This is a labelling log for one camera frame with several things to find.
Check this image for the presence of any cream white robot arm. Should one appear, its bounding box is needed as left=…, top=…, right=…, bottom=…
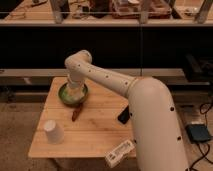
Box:
left=65, top=50, right=189, bottom=171

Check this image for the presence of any green ceramic bowl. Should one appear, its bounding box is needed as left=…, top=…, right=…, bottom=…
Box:
left=58, top=83, right=88, bottom=107

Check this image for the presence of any red brown chili pepper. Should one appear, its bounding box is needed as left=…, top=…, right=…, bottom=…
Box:
left=72, top=103, right=83, bottom=122

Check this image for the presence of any wooden table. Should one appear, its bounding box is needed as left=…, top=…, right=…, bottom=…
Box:
left=28, top=77, right=133, bottom=158

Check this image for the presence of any white paper cup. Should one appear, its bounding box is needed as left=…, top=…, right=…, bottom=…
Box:
left=43, top=120, right=64, bottom=144

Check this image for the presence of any black rectangular object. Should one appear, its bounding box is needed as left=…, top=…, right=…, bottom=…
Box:
left=117, top=107, right=130, bottom=124

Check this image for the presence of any long wooden shelf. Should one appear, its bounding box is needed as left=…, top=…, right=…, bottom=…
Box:
left=0, top=0, right=213, bottom=28

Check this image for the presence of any black foot pedal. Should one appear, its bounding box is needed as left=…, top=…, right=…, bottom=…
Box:
left=186, top=124, right=211, bottom=143

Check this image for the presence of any black cable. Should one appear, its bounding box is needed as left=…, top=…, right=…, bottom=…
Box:
left=189, top=101, right=213, bottom=171

